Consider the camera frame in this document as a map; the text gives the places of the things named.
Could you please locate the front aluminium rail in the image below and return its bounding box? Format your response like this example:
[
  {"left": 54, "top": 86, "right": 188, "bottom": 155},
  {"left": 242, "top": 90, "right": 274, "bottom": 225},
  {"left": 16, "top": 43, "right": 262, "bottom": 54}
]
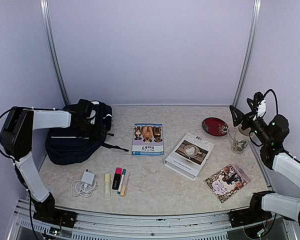
[{"left": 5, "top": 199, "right": 300, "bottom": 240}]

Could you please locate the dog cover book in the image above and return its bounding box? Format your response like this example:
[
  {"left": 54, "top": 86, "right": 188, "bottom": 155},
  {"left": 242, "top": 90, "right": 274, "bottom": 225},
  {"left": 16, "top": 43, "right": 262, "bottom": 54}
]
[{"left": 131, "top": 123, "right": 165, "bottom": 157}]

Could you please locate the red patterned plate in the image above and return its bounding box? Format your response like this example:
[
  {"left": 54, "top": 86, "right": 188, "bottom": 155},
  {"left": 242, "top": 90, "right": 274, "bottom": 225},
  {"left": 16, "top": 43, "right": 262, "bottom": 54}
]
[{"left": 202, "top": 117, "right": 229, "bottom": 137}]

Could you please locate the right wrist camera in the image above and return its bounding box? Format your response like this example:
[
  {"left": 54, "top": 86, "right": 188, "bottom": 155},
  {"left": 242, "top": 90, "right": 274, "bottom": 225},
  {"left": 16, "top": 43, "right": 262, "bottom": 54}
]
[{"left": 253, "top": 92, "right": 267, "bottom": 120}]

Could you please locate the white patterned mug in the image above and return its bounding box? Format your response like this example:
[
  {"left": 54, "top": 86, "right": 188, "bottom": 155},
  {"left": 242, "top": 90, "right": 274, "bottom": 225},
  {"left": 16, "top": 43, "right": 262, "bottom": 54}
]
[{"left": 227, "top": 125, "right": 254, "bottom": 154}]

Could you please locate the coffee cover white book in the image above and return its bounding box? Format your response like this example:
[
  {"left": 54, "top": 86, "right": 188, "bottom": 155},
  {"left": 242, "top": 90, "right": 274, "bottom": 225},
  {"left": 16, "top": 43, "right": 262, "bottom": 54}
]
[{"left": 164, "top": 132, "right": 215, "bottom": 181}]

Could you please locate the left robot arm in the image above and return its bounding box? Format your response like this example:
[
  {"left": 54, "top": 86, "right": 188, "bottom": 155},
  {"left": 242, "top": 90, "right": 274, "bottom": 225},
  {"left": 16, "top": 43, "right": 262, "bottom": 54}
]
[{"left": 0, "top": 99, "right": 112, "bottom": 228}]

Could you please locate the navy blue backpack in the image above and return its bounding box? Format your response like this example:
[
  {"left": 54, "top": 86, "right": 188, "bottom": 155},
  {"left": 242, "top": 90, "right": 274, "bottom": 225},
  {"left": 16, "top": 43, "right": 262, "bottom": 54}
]
[{"left": 45, "top": 100, "right": 128, "bottom": 166}]

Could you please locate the orange pastel highlighter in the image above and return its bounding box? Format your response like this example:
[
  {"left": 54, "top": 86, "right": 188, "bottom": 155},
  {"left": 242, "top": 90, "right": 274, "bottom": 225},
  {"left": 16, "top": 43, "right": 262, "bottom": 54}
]
[{"left": 119, "top": 171, "right": 130, "bottom": 197}]

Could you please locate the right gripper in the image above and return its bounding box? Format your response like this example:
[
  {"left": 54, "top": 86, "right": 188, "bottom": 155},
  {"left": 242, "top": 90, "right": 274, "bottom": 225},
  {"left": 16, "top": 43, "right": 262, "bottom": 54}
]
[{"left": 229, "top": 98, "right": 273, "bottom": 145}]

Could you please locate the illustrated floral cover book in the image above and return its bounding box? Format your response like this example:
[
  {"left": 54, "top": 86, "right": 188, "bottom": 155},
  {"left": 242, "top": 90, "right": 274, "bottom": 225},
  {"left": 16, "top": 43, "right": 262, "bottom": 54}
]
[{"left": 204, "top": 163, "right": 251, "bottom": 203}]

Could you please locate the yellow highlighter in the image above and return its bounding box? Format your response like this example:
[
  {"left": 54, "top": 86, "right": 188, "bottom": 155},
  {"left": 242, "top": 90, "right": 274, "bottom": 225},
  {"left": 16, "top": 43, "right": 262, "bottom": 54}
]
[{"left": 104, "top": 173, "right": 111, "bottom": 199}]

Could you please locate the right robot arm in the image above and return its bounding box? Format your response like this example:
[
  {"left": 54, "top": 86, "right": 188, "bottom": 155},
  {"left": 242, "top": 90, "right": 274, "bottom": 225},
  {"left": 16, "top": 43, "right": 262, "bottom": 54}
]
[{"left": 229, "top": 98, "right": 300, "bottom": 226}]

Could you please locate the white charger with cable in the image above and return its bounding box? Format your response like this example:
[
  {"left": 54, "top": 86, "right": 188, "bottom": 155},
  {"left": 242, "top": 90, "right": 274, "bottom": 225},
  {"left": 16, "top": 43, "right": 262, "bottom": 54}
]
[{"left": 70, "top": 169, "right": 97, "bottom": 198}]

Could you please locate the pink black highlighter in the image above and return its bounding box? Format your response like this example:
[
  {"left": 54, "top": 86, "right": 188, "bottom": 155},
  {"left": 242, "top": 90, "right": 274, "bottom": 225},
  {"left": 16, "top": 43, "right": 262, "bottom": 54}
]
[{"left": 112, "top": 167, "right": 123, "bottom": 190}]

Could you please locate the left aluminium frame post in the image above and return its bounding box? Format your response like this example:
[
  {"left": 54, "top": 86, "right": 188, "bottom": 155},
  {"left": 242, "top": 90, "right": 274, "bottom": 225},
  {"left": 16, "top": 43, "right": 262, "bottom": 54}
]
[{"left": 39, "top": 0, "right": 70, "bottom": 105}]

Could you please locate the teal white marker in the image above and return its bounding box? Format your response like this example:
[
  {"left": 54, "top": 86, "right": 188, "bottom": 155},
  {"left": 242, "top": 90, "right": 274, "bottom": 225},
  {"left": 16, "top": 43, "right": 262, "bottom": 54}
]
[{"left": 117, "top": 168, "right": 126, "bottom": 195}]

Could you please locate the aluminium frame post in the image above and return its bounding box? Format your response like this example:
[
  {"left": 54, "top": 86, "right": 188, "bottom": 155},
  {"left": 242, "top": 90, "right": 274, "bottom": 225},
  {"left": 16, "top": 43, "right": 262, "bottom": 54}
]
[
  {"left": 232, "top": 0, "right": 262, "bottom": 107},
  {"left": 39, "top": 0, "right": 70, "bottom": 105}
]

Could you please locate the right aluminium frame post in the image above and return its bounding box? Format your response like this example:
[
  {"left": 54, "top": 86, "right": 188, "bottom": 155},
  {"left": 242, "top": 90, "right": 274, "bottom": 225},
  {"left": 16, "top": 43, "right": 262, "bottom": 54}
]
[{"left": 232, "top": 0, "right": 262, "bottom": 107}]

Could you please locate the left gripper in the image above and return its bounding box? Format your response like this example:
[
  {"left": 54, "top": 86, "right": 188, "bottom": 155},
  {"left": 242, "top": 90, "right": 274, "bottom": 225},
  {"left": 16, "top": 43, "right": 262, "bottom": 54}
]
[{"left": 75, "top": 119, "right": 106, "bottom": 138}]

